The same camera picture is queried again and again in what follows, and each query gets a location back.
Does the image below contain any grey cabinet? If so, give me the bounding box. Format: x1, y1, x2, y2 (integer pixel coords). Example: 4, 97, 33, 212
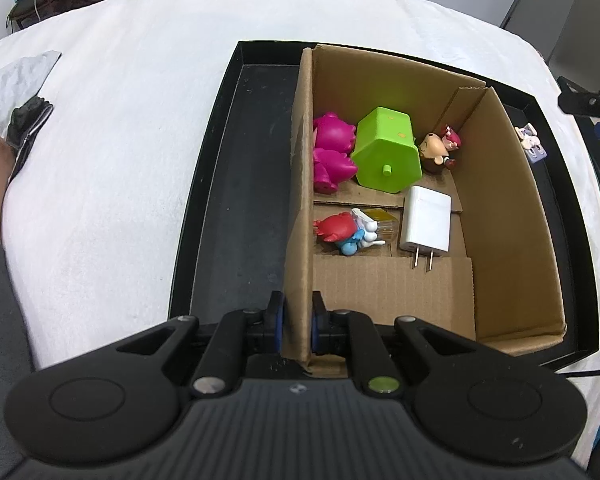
500, 0, 600, 66

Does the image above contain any grey plastic bag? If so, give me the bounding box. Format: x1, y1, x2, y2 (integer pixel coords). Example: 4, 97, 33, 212
0, 51, 63, 181

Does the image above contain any white wall charger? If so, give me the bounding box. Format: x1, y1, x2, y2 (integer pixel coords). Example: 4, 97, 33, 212
397, 186, 453, 274

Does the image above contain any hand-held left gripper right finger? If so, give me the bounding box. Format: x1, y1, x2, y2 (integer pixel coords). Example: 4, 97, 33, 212
310, 290, 474, 398

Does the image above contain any black pouch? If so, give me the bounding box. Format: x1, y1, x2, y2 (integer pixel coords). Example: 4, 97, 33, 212
7, 97, 54, 152

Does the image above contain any brown figurine with red hat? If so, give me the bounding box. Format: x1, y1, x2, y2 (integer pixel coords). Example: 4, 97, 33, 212
419, 125, 464, 175

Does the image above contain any brown cardboard box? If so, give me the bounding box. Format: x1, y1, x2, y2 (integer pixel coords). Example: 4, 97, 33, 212
282, 44, 567, 378

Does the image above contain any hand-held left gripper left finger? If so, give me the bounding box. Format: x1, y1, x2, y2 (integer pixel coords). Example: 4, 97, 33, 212
114, 290, 286, 398

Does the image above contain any blue and white figurine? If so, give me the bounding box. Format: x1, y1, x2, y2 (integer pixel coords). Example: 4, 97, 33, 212
337, 210, 387, 257

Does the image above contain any pink pig toy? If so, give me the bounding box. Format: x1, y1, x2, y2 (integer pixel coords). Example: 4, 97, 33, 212
312, 147, 359, 195
313, 113, 357, 152

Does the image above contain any black tray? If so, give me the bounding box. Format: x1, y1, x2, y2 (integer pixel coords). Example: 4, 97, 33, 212
167, 41, 600, 371

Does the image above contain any green plastic cup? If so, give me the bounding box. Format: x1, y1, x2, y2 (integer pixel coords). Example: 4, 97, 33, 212
352, 106, 423, 194

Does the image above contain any yellow transparent small box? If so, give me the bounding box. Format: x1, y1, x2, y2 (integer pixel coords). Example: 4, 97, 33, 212
362, 207, 399, 241

